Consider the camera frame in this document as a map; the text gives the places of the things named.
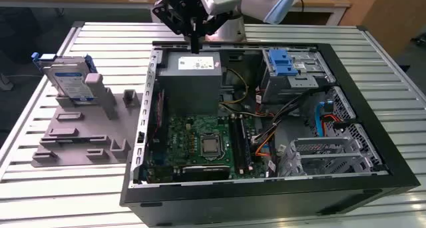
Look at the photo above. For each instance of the green motherboard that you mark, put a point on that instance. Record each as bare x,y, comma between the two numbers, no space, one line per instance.
186,128

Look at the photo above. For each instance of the black case fan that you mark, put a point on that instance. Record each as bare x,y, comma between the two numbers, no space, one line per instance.
156,118

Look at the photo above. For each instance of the wooden cabinet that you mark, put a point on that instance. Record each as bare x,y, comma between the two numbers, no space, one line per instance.
393,13

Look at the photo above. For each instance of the metal drive cage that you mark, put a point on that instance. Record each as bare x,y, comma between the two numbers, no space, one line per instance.
299,85

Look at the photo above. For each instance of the grey power supply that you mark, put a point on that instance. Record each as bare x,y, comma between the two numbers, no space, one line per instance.
190,93

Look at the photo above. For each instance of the hard disk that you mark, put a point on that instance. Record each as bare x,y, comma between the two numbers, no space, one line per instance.
69,83

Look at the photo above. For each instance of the CPU socket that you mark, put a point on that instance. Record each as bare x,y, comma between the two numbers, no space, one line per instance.
200,148

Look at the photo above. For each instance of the silver CPU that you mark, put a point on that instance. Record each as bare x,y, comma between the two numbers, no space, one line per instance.
210,145

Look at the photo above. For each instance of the black graphics card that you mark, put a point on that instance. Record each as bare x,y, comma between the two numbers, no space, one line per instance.
206,171

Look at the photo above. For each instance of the black chair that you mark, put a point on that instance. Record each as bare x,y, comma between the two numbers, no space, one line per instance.
20,38

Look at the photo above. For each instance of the metal disk bay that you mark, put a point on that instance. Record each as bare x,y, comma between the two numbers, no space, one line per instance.
326,155

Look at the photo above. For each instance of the black PC case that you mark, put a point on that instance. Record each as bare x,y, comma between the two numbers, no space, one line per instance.
232,200

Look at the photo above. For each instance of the grey parts rack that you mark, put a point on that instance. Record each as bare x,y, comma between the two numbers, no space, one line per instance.
85,128

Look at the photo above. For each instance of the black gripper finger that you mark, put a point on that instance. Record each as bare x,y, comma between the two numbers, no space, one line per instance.
212,23
170,16

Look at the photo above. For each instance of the blue drive latch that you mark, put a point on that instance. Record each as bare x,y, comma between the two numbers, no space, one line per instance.
280,63

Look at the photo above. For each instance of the black RAM slot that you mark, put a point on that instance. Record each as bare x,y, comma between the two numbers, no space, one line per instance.
236,143

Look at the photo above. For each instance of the grey floor stand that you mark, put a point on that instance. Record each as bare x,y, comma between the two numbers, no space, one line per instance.
5,83

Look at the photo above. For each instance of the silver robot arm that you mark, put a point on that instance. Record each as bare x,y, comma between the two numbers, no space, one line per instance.
252,3

